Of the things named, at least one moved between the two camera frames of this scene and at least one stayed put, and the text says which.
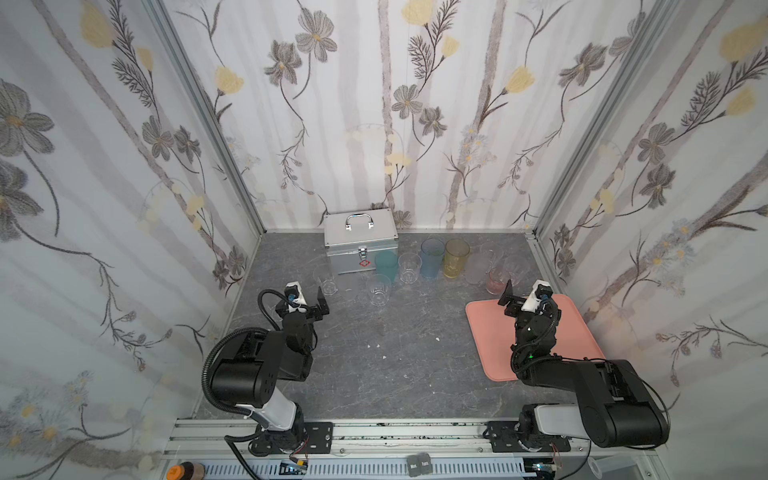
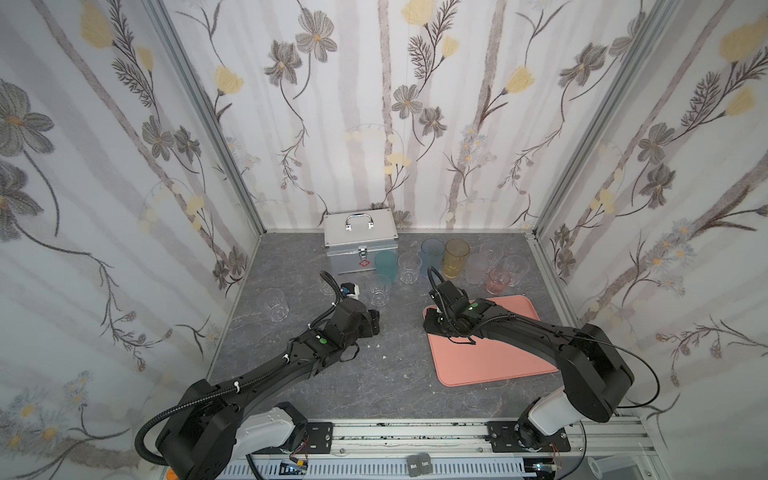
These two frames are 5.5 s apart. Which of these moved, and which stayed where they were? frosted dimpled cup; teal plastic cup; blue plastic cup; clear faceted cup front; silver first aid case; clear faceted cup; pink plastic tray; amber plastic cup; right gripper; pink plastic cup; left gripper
Moved: right gripper; pink plastic tray; left gripper
Stayed: silver first aid case; amber plastic cup; pink plastic cup; clear faceted cup front; frosted dimpled cup; teal plastic cup; clear faceted cup; blue plastic cup
